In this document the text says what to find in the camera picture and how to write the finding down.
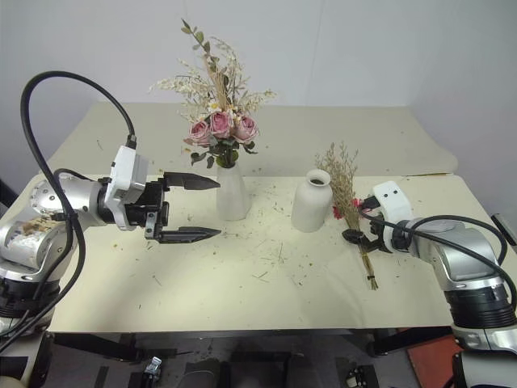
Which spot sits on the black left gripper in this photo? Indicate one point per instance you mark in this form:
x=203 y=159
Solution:
x=147 y=206

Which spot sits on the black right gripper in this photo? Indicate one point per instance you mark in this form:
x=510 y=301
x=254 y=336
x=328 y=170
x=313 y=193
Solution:
x=375 y=243

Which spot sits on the dried beige grass bouquet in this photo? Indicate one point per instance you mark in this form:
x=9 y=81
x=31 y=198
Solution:
x=343 y=182

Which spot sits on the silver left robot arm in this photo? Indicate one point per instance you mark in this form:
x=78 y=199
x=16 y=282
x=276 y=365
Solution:
x=76 y=202

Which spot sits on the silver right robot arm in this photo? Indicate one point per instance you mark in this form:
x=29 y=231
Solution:
x=460 y=258

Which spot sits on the pink rose flower bouquet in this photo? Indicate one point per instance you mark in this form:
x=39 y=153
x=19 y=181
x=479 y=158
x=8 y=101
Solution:
x=220 y=121

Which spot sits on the white conical vase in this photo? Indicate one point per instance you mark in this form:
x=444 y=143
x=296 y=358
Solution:
x=233 y=194

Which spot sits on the white bottle-shaped vase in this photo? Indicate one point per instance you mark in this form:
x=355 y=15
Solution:
x=311 y=206

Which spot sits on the red floor mat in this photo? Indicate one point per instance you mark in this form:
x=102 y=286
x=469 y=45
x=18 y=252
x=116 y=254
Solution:
x=432 y=355

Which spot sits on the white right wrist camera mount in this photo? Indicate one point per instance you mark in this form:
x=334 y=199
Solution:
x=393 y=200

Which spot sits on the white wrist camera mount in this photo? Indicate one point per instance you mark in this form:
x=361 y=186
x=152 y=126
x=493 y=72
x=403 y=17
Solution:
x=126 y=169
x=393 y=200

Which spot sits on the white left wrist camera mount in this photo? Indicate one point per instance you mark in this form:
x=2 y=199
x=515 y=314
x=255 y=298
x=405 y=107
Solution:
x=126 y=169

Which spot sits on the black table frame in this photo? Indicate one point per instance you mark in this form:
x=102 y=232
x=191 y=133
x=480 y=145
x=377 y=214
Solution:
x=97 y=345

